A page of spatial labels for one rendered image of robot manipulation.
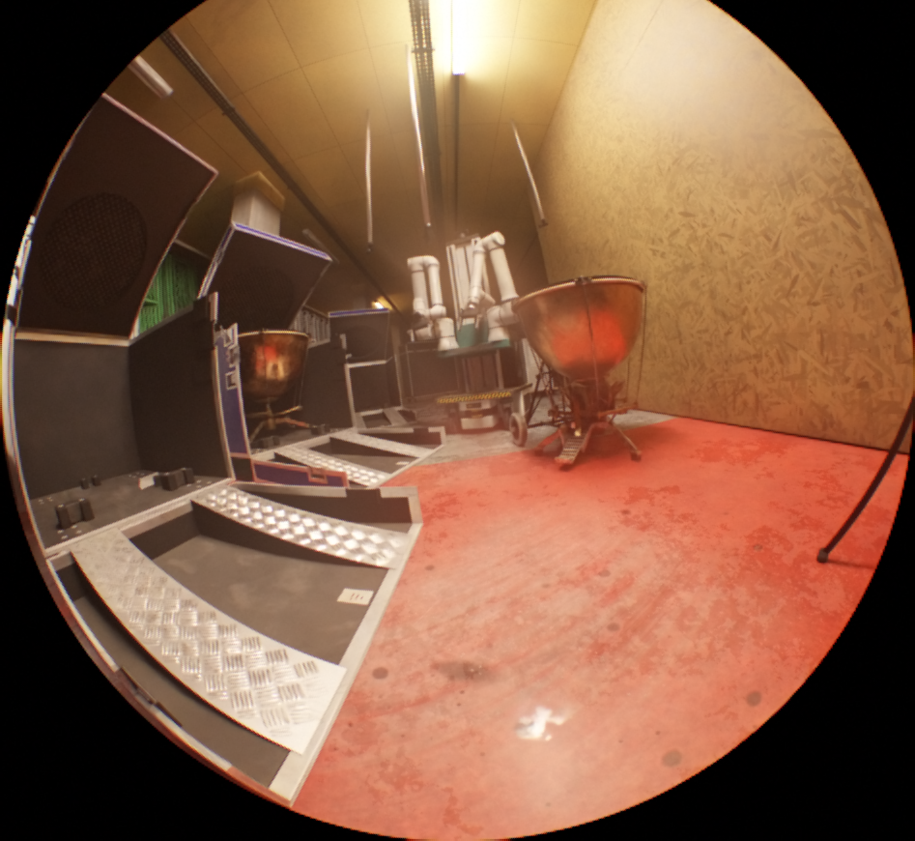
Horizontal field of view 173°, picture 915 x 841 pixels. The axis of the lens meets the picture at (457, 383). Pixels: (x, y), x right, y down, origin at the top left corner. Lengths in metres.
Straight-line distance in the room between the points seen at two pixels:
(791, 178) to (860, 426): 1.02
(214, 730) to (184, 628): 0.21
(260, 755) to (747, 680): 0.64
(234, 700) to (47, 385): 1.77
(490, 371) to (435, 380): 5.97
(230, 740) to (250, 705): 0.08
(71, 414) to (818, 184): 3.50
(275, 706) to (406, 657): 0.24
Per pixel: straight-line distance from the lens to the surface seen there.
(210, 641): 0.66
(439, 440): 2.16
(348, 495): 1.04
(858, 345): 1.53
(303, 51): 3.14
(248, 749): 0.55
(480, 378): 2.73
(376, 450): 2.03
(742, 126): 1.88
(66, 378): 2.08
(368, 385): 5.45
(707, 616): 0.64
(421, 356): 8.50
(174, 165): 1.88
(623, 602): 0.65
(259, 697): 0.57
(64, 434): 2.05
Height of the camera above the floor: 0.45
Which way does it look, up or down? 1 degrees down
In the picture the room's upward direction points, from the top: 8 degrees counter-clockwise
